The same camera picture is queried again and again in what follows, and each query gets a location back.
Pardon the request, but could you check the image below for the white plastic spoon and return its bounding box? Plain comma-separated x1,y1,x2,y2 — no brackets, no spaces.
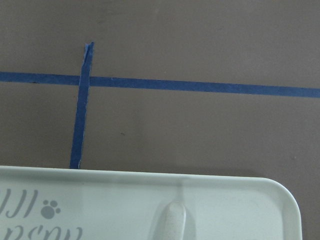
151,200,196,240

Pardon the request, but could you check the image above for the white bear print tray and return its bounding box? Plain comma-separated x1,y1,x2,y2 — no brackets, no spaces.
0,166,303,240

